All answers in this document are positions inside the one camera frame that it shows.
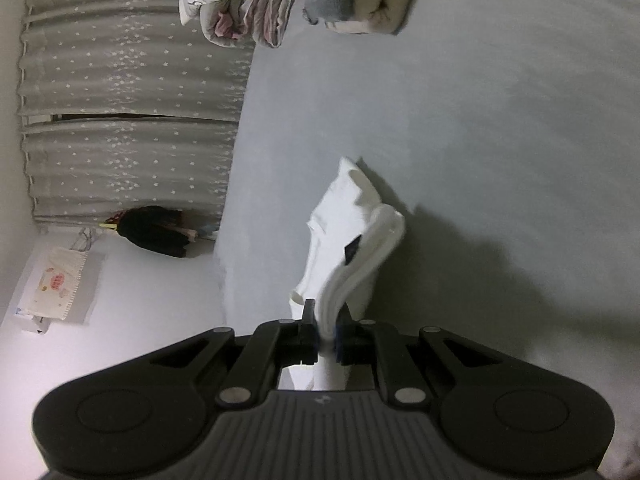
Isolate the black hanging garment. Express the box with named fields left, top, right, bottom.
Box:
left=100, top=205, right=198, bottom=259

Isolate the folded pink grey quilt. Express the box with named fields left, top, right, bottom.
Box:
left=200, top=0, right=311, bottom=50

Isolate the grey bed sheet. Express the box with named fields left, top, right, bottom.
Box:
left=212, top=0, right=640, bottom=461

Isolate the grey star-print curtain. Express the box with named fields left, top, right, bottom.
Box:
left=15, top=0, right=256, bottom=233

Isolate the small white box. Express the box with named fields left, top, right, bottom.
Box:
left=12, top=310, right=51, bottom=335

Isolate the white long-sleeved bear shirt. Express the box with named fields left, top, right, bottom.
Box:
left=289, top=156, right=407, bottom=392

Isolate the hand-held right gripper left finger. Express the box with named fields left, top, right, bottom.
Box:
left=150, top=298, right=319, bottom=407

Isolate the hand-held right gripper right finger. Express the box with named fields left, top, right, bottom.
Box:
left=334, top=305, right=506, bottom=407

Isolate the white printed wall cloth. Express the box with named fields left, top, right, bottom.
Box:
left=14, top=246, right=90, bottom=323

